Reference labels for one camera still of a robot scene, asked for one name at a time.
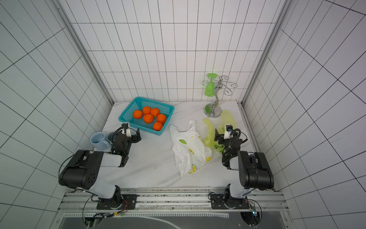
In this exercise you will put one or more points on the white printed plastic bag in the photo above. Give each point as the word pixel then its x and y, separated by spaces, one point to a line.
pixel 189 150

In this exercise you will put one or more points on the light blue cup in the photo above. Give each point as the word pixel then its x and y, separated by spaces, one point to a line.
pixel 99 141

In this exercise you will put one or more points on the orange four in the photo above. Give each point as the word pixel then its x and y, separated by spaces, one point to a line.
pixel 148 118

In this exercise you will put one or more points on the orange three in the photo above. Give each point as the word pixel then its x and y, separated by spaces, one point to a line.
pixel 154 112

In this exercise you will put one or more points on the green plastic wine glass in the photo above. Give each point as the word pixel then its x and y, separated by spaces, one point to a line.
pixel 210 84

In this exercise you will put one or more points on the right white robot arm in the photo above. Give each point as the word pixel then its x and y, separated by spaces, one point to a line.
pixel 253 169

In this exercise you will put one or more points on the chrome glass holder stand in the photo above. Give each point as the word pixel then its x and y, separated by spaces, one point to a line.
pixel 222 82

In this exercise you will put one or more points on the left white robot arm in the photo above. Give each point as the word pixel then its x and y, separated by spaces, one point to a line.
pixel 82 169

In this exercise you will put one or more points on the dark teal cup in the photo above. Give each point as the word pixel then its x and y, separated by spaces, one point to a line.
pixel 110 137

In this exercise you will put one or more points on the aluminium mounting rail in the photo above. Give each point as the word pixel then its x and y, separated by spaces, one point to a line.
pixel 174 202

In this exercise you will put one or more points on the orange six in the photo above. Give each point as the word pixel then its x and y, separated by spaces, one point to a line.
pixel 157 126

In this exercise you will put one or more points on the orange two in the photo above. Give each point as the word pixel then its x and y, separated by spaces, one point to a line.
pixel 146 110

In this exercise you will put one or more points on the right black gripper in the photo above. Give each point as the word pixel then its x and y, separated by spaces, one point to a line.
pixel 223 137

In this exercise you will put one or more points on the orange five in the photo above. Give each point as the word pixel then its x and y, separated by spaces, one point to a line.
pixel 161 118

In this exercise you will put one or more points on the green plastic bag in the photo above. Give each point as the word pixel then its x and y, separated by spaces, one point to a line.
pixel 226 118

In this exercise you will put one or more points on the orange one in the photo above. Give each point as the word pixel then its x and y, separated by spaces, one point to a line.
pixel 138 114

